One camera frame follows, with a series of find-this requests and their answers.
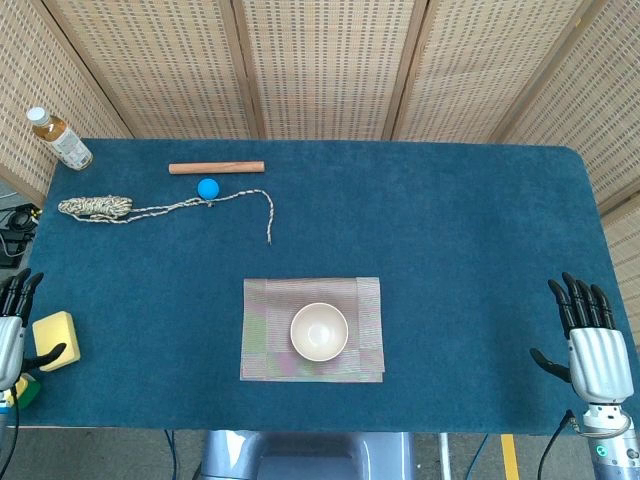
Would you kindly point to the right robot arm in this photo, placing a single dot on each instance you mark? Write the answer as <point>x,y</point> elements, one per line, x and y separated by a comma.
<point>612,450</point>

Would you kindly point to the white table leg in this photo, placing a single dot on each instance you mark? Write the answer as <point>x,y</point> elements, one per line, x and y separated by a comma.
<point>445,457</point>

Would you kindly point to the tea bottle with white cap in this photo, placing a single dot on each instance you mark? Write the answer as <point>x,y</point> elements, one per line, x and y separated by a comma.
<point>65,142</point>

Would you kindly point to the white bowl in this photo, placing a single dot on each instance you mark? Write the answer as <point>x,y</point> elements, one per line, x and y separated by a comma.
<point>319,332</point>

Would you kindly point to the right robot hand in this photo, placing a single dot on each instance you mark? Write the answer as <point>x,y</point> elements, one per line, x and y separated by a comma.
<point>597,360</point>

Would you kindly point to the wooden stick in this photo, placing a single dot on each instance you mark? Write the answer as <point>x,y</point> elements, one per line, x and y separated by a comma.
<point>215,167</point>

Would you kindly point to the yellow and green container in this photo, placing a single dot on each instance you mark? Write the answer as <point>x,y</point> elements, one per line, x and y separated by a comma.
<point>29,392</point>

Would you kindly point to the blue ball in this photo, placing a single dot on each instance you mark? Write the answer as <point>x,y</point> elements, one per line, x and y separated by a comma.
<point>208,188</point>

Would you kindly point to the black floor equipment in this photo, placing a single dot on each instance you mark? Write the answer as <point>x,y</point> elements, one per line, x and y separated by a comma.
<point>17,222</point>

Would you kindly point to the grey-blue robot torso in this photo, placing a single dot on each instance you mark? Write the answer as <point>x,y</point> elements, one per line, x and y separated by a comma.
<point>310,457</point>

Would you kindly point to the yellow sponge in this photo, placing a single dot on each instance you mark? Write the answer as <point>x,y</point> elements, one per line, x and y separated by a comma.
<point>52,332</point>

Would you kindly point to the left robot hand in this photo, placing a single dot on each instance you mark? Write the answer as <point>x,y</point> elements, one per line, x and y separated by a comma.
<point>11,345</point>

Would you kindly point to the brown woven placemat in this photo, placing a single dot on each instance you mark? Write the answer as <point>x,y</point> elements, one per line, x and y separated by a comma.
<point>265,330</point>

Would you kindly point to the bamboo folding screen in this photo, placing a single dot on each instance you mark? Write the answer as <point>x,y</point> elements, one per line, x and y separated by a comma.
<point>325,75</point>

